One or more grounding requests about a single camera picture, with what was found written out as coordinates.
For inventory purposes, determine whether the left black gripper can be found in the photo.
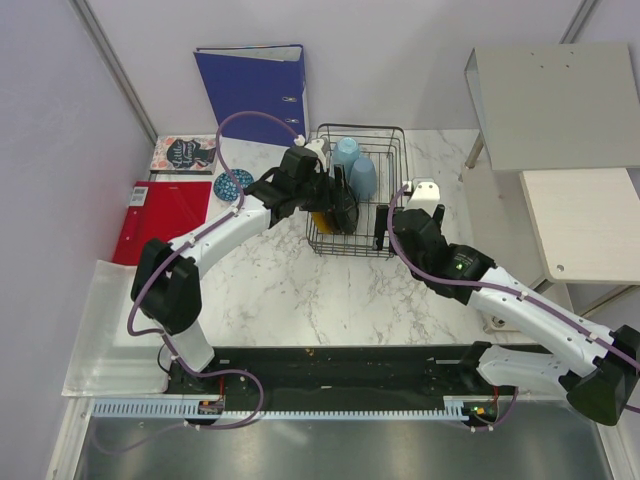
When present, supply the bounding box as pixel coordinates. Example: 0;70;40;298
295;166;354;213

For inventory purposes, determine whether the black plate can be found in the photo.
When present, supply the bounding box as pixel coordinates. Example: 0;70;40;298
333;182;360;235

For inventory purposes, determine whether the yellow plate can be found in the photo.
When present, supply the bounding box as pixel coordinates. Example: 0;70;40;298
311;212;333;234

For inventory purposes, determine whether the blue patterned bowl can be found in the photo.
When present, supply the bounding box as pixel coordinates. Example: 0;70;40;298
213;169;254;202

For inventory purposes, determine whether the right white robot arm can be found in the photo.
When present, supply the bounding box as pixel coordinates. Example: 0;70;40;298
376;206;639;426

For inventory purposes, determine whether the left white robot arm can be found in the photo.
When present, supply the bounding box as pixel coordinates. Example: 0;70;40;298
127;146;353;393

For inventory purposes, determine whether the light blue cup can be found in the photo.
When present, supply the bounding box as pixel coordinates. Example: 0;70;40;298
332;137;360;179

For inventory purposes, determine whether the little women book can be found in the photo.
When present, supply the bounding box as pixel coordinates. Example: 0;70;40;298
150;135;217;175

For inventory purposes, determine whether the beige wooden board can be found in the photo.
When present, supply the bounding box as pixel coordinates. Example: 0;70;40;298
520;168;639;285

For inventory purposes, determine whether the red folder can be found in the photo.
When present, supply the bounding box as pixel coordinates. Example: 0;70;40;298
111;181;211;266

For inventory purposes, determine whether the grey metal shelf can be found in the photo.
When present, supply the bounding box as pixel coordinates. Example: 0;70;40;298
465;42;639;172

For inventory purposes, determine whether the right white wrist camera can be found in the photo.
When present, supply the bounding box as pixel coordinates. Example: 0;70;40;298
403;177;441;214

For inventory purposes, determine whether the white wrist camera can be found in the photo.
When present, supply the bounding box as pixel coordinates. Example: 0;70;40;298
403;177;441;214
294;135;330;171

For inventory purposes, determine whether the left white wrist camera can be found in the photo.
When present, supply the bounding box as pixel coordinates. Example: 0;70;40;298
294;135;330;171

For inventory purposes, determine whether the black wire dish rack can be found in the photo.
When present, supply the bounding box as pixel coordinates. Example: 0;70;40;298
306;122;409;259

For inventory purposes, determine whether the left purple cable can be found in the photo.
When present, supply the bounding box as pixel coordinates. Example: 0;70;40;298
126;110;307;432

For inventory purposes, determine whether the blue ring binder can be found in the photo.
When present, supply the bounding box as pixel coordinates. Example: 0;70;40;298
194;44;309;147

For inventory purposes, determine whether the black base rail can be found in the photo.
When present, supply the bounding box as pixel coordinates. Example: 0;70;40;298
167;345;514;411

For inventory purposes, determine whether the white cable duct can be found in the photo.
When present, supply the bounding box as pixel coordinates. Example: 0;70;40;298
91;397;469;421

